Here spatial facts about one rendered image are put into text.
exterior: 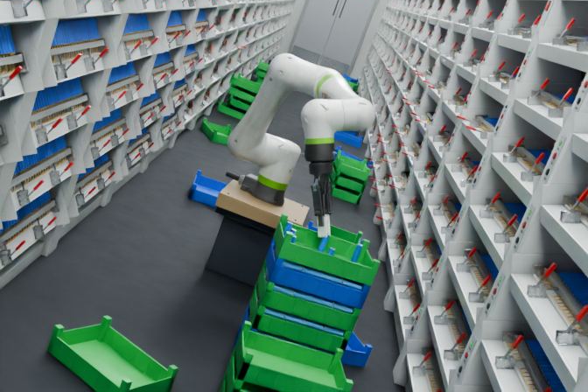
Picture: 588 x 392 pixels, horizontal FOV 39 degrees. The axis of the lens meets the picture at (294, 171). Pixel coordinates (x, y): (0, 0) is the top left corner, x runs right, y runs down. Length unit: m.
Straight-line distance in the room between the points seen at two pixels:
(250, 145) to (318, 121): 0.68
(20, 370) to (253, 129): 1.32
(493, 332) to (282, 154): 1.36
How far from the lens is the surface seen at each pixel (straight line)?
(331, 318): 2.58
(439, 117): 4.18
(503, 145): 2.80
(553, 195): 2.12
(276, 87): 3.00
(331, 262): 2.51
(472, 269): 2.73
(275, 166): 3.27
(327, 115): 2.58
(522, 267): 2.16
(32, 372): 2.34
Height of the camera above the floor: 1.17
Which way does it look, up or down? 12 degrees down
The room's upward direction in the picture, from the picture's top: 20 degrees clockwise
